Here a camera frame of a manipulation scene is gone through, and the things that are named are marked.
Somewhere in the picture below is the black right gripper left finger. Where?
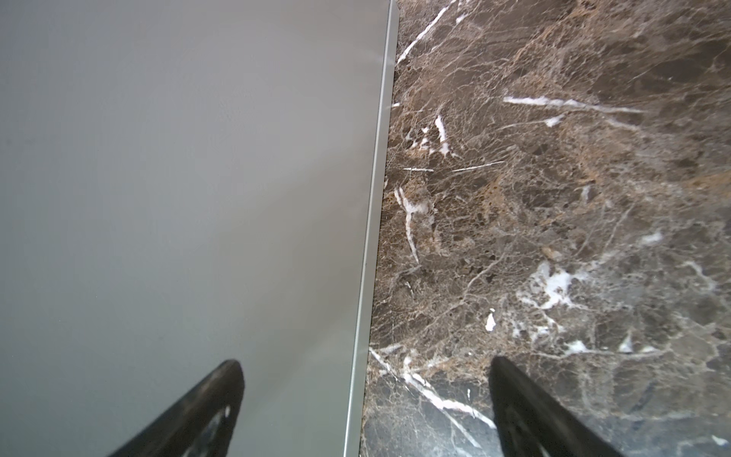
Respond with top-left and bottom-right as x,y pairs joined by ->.
112,359 -> 246,457

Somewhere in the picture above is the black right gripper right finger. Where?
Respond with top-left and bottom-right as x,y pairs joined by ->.
488,356 -> 620,456

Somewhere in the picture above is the grey metal cabinet box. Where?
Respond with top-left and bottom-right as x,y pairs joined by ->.
1,1 -> 399,456

